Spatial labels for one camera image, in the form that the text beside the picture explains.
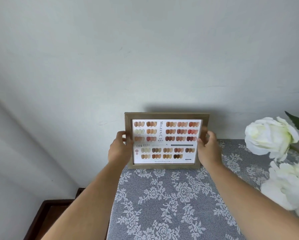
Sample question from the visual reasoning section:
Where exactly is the person's right hand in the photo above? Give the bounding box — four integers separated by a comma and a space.
196, 130, 224, 168

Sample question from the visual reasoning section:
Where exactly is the person's left forearm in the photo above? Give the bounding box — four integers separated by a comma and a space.
55, 159, 129, 240

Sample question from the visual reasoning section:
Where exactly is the grey white lace tablecloth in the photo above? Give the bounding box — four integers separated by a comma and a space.
107, 139, 299, 240

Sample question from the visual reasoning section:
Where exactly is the wooden picture frame colour chart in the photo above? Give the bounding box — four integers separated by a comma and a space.
124, 112, 210, 170

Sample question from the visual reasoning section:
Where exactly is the dark brown wooden furniture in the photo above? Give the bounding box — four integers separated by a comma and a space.
31, 187, 86, 240

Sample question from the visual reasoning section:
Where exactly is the white artificial rose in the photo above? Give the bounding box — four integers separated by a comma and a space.
244, 116, 299, 162
261, 161, 299, 223

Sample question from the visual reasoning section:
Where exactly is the person's left hand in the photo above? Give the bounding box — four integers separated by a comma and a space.
108, 131, 129, 168

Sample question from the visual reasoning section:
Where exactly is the person's right forearm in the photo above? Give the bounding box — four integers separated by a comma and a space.
202, 158, 299, 240

